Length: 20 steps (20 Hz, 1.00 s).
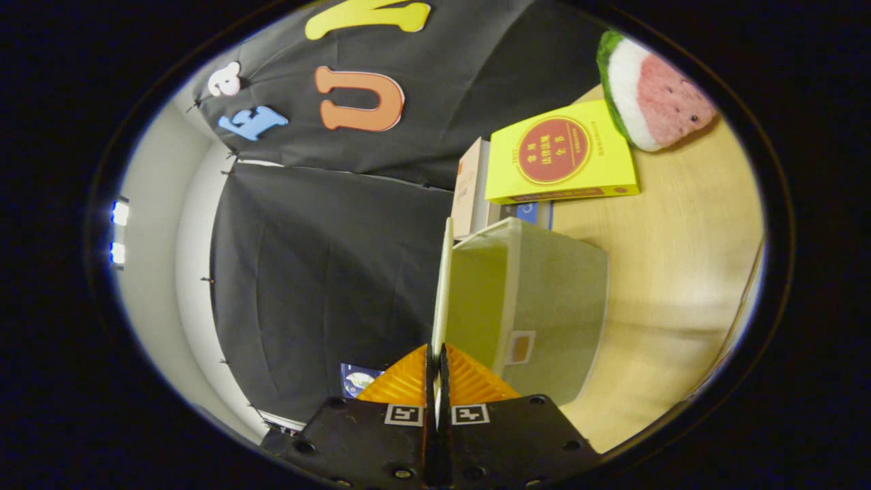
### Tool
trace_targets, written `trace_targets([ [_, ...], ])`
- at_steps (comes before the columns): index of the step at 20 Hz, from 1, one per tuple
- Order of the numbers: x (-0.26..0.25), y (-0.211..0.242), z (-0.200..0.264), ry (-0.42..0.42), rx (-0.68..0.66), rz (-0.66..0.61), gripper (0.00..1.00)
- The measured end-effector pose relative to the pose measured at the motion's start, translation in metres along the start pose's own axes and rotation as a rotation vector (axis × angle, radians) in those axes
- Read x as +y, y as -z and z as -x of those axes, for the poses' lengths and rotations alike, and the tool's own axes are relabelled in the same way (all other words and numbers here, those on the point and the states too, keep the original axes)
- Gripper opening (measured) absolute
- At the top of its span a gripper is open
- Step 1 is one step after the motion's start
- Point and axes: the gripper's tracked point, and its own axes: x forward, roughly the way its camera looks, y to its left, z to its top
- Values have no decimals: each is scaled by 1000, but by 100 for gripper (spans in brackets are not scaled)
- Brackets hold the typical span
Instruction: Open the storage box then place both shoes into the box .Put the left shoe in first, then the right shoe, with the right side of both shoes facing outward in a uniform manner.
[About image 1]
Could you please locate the beige book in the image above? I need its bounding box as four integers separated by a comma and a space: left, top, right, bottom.
450, 137, 504, 240

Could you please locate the blue book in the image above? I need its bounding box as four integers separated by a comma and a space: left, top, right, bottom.
504, 201, 554, 231

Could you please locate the blue printed poster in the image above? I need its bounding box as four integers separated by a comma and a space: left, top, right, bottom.
340, 363, 385, 399

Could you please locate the long ceiling light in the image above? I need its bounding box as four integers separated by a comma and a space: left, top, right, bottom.
110, 199, 131, 267

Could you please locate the yellow book with red circle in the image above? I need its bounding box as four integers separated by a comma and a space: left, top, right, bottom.
484, 99, 640, 205

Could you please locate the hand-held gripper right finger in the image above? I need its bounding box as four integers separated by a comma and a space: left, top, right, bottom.
439, 344, 603, 489

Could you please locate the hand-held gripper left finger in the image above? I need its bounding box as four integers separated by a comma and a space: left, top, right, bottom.
293, 344, 436, 487

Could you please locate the watermelon slice plush toy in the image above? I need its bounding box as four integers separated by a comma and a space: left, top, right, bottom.
597, 30, 719, 152

